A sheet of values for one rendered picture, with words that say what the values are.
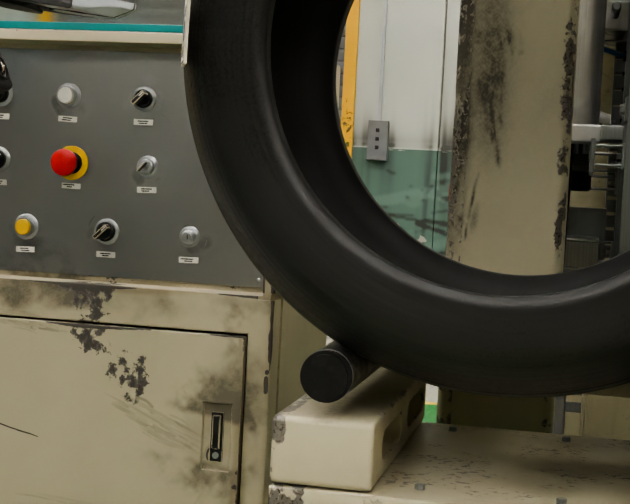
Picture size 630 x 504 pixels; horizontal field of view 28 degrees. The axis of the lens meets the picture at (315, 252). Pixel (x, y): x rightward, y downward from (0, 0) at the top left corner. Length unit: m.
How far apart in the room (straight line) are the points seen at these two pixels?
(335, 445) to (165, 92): 0.93
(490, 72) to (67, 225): 0.78
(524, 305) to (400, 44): 9.43
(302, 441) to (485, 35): 0.55
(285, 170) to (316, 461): 0.25
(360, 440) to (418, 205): 9.27
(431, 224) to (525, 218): 8.90
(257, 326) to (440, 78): 8.60
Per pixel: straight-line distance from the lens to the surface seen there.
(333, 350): 1.06
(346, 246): 1.01
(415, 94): 10.34
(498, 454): 1.27
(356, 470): 1.06
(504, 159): 1.40
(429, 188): 10.29
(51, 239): 1.94
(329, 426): 1.06
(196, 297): 1.81
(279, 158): 1.02
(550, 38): 1.41
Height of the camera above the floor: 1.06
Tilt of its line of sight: 3 degrees down
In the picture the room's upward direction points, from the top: 3 degrees clockwise
